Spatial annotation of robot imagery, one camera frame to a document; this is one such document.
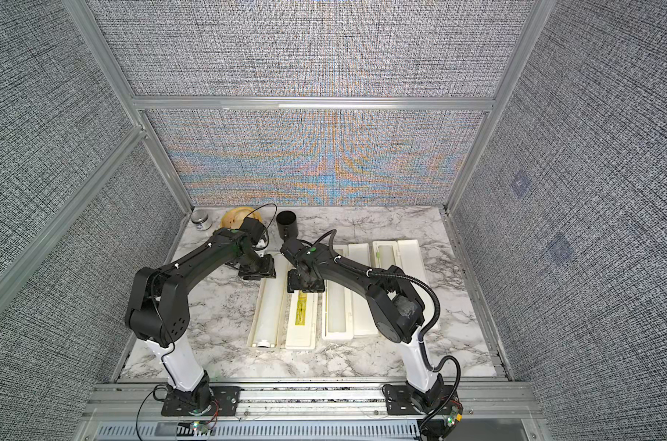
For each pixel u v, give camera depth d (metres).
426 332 0.53
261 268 0.81
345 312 0.83
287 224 1.03
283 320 0.88
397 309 0.52
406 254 0.99
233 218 1.13
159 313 0.49
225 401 0.73
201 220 1.09
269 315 0.84
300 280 0.78
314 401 0.75
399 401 0.73
